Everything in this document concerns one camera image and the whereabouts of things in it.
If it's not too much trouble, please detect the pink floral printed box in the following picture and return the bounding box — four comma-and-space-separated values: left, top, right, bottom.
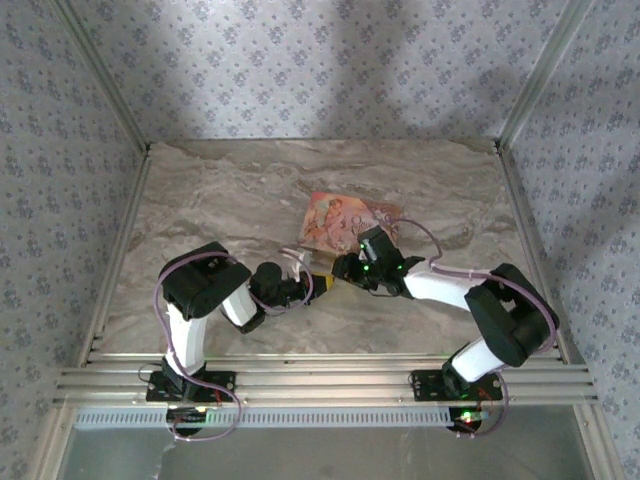
298, 191, 404, 257

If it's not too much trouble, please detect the aluminium mounting beam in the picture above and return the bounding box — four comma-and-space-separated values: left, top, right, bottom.
52, 352, 600, 407

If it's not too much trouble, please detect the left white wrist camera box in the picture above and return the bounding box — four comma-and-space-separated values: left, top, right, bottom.
279, 246, 315, 281

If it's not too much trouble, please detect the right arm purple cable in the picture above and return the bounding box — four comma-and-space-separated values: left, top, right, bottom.
387, 217, 561, 440

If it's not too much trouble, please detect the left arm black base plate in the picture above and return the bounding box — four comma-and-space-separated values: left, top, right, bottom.
145, 370, 238, 404

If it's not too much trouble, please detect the grey slotted cable duct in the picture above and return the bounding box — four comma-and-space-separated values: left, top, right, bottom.
74, 405, 454, 430

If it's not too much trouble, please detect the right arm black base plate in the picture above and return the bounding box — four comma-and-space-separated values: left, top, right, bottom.
410, 368, 504, 403

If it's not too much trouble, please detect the aluminium side rail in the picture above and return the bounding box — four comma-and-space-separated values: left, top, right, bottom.
497, 147, 576, 366
74, 147, 154, 366

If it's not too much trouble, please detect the aluminium corner post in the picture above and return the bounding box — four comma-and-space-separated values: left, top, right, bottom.
494, 0, 599, 154
49, 0, 154, 154

